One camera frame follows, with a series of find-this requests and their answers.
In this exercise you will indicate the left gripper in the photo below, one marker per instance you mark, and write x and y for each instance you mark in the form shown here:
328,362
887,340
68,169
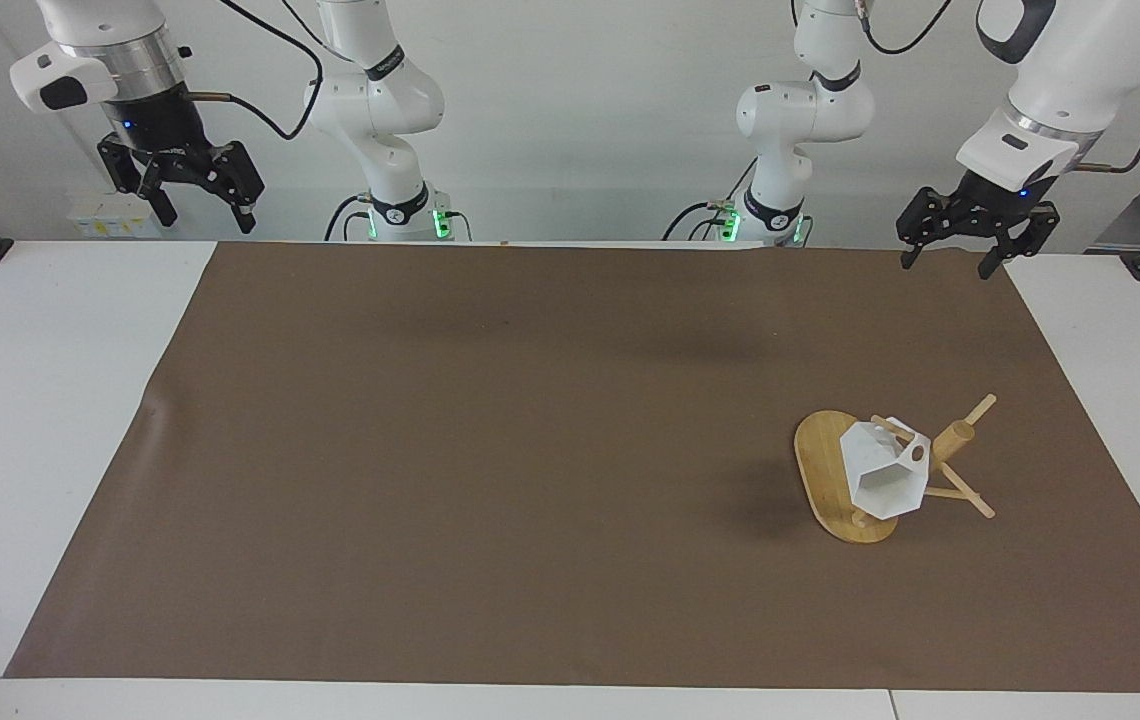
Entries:
1000,205

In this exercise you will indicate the wooden cup rack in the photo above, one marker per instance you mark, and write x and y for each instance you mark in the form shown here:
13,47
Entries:
825,480

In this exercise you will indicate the white faceted cup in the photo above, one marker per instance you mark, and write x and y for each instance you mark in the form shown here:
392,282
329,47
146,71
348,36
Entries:
880,470

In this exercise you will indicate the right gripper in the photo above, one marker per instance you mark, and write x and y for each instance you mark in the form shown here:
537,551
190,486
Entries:
162,125

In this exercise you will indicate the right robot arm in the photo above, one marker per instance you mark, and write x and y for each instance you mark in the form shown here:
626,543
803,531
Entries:
385,100

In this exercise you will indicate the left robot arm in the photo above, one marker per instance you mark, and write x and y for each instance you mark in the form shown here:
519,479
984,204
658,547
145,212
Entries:
800,110

